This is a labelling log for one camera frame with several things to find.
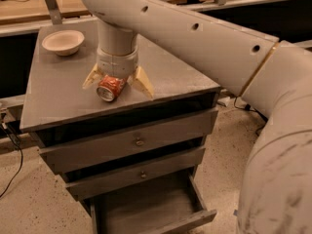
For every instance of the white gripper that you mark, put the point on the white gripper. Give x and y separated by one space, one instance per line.
117 64

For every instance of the red coke can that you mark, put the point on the red coke can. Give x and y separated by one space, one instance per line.
109 88

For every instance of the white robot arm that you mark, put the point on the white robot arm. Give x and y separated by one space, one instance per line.
273 76

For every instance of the grey drawer cabinet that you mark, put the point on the grey drawer cabinet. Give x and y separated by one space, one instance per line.
57 110

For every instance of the grey top drawer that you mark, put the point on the grey top drawer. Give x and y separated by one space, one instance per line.
94 150

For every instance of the grey middle drawer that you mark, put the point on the grey middle drawer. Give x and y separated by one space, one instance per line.
98 184

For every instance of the open grey bottom drawer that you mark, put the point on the open grey bottom drawer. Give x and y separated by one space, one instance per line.
169 204

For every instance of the white paper bowl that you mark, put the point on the white paper bowl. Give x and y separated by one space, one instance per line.
63 43

